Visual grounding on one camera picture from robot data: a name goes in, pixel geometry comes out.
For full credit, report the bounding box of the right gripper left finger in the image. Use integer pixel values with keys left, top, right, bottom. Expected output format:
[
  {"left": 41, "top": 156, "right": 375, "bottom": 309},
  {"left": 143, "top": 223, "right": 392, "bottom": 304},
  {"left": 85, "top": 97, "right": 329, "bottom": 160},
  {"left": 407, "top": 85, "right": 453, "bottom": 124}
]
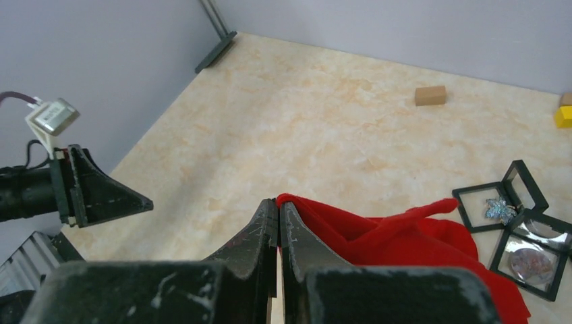
[{"left": 204, "top": 199, "right": 278, "bottom": 323}]

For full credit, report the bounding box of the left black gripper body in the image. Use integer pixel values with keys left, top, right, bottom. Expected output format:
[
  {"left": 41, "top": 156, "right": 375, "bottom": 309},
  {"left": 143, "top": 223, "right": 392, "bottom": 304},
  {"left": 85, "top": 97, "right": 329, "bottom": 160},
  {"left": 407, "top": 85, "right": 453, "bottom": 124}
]
[{"left": 49, "top": 149, "right": 76, "bottom": 226}]

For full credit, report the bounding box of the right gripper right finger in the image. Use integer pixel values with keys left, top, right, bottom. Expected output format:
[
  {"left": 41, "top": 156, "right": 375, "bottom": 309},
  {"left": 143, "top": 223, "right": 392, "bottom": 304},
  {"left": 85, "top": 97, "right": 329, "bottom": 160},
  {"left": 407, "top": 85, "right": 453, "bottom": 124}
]
[{"left": 279, "top": 202, "right": 352, "bottom": 323}]

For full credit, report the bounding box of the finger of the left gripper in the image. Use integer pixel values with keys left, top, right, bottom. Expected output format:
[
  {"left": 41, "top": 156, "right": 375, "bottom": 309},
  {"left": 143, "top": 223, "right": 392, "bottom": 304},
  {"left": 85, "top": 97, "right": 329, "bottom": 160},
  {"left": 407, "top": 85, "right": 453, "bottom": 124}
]
[{"left": 67, "top": 144, "right": 154, "bottom": 227}]

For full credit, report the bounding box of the red t-shirt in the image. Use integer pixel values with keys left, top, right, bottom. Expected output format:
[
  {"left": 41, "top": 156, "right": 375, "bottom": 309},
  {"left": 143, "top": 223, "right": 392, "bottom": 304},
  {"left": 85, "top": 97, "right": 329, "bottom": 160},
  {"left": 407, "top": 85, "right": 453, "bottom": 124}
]
[{"left": 277, "top": 193, "right": 531, "bottom": 323}]

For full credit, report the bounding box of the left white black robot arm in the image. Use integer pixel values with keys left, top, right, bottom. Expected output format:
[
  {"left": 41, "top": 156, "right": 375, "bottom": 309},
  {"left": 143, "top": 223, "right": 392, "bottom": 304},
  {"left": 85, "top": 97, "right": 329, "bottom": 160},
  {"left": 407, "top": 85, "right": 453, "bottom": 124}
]
[{"left": 1, "top": 144, "right": 154, "bottom": 227}]

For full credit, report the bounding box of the open black brooch box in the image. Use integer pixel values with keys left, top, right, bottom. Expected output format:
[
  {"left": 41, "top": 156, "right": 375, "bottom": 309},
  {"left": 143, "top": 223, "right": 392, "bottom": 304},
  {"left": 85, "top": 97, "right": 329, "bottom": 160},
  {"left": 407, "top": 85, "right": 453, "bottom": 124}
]
[{"left": 452, "top": 159, "right": 549, "bottom": 234}]

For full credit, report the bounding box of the round glitter brooch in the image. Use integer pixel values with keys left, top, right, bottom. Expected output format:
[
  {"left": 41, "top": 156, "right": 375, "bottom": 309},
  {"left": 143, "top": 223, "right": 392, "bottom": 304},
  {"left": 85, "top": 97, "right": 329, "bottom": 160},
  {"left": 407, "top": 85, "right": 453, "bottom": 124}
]
[{"left": 509, "top": 248, "right": 554, "bottom": 285}]

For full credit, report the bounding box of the closed black brooch box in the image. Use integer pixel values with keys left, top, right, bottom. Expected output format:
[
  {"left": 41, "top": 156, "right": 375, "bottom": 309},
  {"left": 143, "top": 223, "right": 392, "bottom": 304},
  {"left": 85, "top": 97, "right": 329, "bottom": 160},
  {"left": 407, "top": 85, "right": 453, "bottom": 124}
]
[{"left": 489, "top": 209, "right": 571, "bottom": 302}]

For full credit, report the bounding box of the brown wooden block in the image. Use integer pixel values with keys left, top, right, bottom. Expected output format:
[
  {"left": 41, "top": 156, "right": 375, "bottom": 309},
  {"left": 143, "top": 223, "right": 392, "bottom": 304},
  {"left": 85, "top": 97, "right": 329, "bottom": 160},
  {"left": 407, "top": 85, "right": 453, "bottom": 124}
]
[{"left": 414, "top": 85, "right": 447, "bottom": 106}]

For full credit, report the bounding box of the yellow toy block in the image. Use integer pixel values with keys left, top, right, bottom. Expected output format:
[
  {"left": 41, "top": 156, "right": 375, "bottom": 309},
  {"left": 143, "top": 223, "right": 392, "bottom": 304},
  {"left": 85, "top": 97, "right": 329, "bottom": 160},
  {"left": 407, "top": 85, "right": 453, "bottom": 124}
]
[{"left": 554, "top": 105, "right": 572, "bottom": 129}]

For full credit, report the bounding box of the tan toy block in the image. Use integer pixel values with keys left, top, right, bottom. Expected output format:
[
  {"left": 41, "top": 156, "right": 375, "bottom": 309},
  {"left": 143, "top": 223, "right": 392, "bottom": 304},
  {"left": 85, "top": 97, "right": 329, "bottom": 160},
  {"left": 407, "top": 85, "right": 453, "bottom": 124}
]
[{"left": 559, "top": 92, "right": 572, "bottom": 107}]

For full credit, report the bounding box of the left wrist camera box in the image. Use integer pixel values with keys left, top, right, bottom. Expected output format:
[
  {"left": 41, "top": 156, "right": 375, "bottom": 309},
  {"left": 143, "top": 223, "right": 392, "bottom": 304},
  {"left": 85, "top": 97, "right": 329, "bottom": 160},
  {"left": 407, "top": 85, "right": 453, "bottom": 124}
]
[{"left": 25, "top": 97, "right": 80, "bottom": 159}]

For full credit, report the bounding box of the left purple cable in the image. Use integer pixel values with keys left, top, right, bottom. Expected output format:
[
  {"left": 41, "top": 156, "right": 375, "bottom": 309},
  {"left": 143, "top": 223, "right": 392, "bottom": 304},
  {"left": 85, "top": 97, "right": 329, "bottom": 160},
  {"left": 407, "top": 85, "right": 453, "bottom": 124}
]
[{"left": 0, "top": 91, "right": 41, "bottom": 108}]

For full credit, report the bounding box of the black corner bracket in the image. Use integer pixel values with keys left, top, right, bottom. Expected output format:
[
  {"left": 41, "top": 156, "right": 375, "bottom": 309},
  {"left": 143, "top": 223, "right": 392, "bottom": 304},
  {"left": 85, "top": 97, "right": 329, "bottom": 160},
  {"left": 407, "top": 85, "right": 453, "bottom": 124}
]
[{"left": 194, "top": 31, "right": 237, "bottom": 74}]

